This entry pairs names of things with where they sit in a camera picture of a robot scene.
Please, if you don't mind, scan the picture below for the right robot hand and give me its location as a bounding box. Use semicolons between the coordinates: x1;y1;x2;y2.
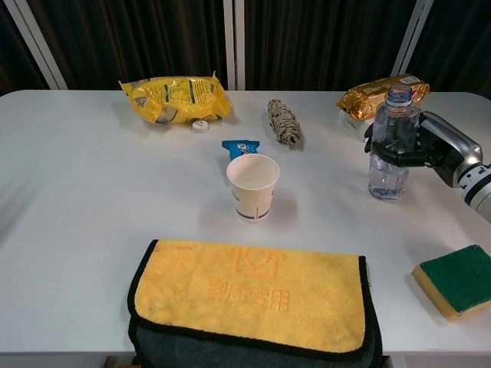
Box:
363;110;484;189

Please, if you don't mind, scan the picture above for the clear plastic water bottle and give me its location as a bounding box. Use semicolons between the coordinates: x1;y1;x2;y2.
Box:
367;84;423;202

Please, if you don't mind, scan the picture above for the white paper cup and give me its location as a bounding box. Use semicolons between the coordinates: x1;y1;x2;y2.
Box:
226;153;281;224

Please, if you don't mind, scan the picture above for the white flat box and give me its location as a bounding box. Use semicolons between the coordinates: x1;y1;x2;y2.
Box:
340;108;376;140

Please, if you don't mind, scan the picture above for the gold biscuit package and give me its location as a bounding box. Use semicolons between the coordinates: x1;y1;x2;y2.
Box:
335;73;431;121

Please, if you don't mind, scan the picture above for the black pleated curtain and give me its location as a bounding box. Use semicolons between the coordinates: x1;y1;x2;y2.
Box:
0;0;53;97
26;0;230;91
243;0;422;92
412;0;491;112

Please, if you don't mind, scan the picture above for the green and yellow sponge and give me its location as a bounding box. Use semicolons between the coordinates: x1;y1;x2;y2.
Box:
410;244;491;321

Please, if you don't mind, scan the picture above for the blue snack packet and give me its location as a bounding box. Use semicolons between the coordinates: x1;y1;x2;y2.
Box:
221;138;262;163

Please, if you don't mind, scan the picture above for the yellow cloth with black trim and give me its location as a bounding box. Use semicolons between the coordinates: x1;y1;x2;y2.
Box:
127;238;385;368

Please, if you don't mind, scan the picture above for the yellow snack bag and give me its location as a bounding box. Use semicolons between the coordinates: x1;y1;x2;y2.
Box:
117;70;234;126

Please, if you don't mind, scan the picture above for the white frame post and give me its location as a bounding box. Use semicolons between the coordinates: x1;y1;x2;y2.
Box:
390;0;439;77
2;0;69;91
222;0;247;92

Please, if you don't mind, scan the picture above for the braided rope bundle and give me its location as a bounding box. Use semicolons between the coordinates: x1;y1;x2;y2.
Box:
266;98;305;149

